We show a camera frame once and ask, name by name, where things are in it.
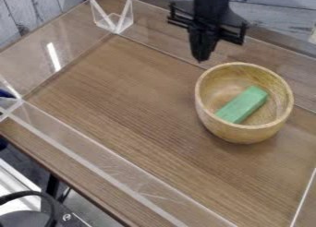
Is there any brown wooden bowl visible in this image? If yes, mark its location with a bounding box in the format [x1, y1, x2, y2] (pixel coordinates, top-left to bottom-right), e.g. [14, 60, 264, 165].
[194, 62, 294, 144]

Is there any black chair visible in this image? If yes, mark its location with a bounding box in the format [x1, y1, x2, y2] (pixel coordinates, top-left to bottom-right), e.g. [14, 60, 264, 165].
[0, 190, 91, 227]

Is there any green rectangular block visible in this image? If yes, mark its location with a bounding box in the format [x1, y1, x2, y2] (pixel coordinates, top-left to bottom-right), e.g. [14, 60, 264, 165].
[215, 86, 269, 124]

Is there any black table leg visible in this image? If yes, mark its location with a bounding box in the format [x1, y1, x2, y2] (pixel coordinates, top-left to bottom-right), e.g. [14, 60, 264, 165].
[46, 174, 61, 197]

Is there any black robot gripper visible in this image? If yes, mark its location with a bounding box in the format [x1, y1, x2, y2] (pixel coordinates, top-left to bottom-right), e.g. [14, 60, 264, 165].
[168, 1, 248, 61]

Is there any blue object at left edge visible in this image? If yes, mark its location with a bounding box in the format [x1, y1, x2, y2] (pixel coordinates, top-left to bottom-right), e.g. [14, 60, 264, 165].
[0, 89, 15, 99]

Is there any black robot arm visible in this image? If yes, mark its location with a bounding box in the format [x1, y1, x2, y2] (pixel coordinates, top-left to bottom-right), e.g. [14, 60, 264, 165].
[168, 0, 249, 62]

